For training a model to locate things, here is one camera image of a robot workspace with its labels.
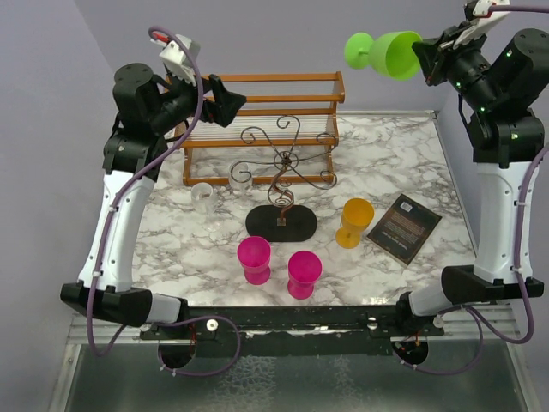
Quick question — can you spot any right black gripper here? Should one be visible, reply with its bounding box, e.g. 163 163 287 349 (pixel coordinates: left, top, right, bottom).
413 20 501 112

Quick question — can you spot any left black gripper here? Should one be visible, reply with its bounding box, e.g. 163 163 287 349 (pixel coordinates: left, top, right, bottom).
149 64 244 134

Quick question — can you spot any green plastic wine glass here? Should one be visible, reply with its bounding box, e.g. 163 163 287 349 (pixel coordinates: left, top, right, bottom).
344 31 422 81

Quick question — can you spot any metal wine glass rack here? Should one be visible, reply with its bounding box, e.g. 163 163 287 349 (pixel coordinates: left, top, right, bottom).
240 115 337 243

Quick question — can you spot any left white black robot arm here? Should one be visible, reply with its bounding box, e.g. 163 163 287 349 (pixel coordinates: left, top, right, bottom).
60 63 247 339

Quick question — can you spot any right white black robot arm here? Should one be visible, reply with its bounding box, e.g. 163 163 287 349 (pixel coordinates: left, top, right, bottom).
394 27 548 336

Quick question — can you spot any orange wooden dish rack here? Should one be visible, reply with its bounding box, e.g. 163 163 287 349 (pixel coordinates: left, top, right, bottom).
180 71 346 186

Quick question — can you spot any frosted clear wine glass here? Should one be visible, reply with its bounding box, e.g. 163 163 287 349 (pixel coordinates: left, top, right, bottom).
190 182 221 232

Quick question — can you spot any orange plastic wine glass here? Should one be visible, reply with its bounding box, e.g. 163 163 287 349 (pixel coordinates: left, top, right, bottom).
335 197 374 249

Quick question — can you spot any left pink plastic goblet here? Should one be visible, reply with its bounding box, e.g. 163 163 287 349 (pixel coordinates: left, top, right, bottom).
237 236 271 286

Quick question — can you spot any pink plastic goblet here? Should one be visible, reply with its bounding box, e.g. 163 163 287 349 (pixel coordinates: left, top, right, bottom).
287 251 323 300
237 236 271 286

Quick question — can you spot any dark book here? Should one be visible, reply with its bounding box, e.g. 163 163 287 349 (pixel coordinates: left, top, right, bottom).
367 194 442 265

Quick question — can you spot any right pink plastic goblet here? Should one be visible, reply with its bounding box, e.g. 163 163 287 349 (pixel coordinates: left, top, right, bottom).
287 251 323 300

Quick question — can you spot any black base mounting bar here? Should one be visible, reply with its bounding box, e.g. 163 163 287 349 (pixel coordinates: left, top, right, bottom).
140 305 443 357

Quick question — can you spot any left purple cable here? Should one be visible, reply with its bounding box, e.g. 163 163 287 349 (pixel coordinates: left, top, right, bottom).
87 26 204 358

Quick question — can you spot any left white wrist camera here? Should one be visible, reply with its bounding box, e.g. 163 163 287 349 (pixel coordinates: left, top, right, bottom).
150 34 201 86

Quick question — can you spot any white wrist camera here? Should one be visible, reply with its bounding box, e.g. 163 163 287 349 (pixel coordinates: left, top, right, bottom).
150 34 201 86
453 0 510 49

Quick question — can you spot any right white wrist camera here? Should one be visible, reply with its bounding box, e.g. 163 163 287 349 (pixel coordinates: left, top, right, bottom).
453 0 510 49

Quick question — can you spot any aluminium rail frame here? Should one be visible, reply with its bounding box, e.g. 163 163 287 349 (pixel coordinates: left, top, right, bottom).
46 109 541 412

